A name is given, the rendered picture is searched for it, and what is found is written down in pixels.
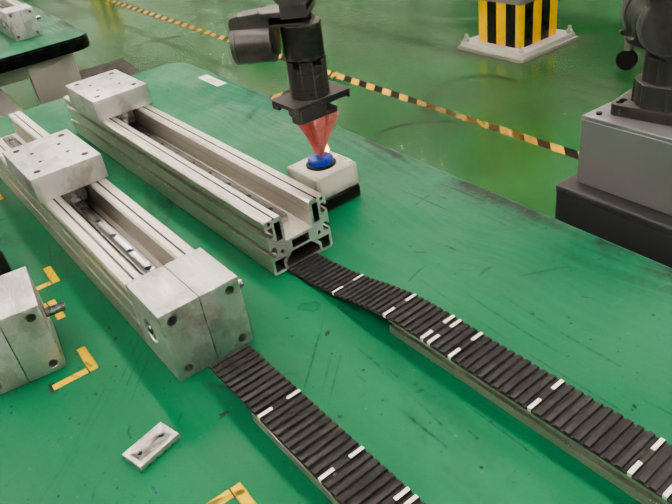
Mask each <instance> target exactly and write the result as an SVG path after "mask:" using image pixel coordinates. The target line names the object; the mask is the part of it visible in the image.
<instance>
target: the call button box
mask: <svg viewBox="0 0 672 504"><path fill-rule="evenodd" d="M329 153H331V154H332V155H333V159H334V160H333V162H332V163H331V164H329V165H327V166H324V167H312V166H310V165H309V164H308V160H307V159H308V158H305V159H303V160H301V161H299V162H297V163H294V164H292V165H290V166H288V168H287V169H288V174H289V177H290V178H292V179H294V180H296V181H298V182H300V183H302V184H304V185H306V186H308V187H310V188H311V189H313V190H315V191H317V192H319V193H321V194H323V195H325V200H326V203H325V204H323V203H320V205H322V206H324V207H326V208H327V212H328V211H330V210H332V209H334V208H336V207H338V206H340V205H342V204H344V203H346V202H348V201H350V200H352V199H354V198H356V197H358V196H360V186H359V184H358V182H359V180H358V173H357V165H356V162H354V161H352V160H351V159H349V158H347V157H344V156H342V155H340V154H337V153H334V152H331V151H329Z"/></svg>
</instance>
